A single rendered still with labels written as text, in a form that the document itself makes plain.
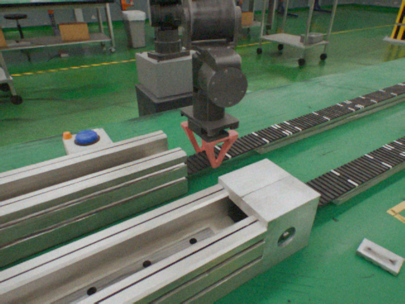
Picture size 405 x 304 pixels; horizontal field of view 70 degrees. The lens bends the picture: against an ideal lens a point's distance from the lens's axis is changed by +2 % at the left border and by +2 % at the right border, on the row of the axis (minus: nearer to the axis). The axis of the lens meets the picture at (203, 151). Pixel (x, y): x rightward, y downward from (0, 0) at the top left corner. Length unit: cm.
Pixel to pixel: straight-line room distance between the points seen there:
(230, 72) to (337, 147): 39
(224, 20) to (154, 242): 32
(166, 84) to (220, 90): 54
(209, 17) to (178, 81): 52
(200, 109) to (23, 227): 30
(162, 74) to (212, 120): 45
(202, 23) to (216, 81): 9
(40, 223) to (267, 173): 32
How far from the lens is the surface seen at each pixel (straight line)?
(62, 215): 45
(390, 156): 66
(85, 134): 59
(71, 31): 524
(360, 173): 58
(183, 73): 95
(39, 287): 35
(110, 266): 36
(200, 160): 55
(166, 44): 95
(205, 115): 49
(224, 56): 40
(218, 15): 45
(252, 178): 40
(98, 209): 47
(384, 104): 99
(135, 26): 544
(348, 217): 53
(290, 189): 39
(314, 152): 68
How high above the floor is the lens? 111
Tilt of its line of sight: 32 degrees down
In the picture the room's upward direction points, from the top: straight up
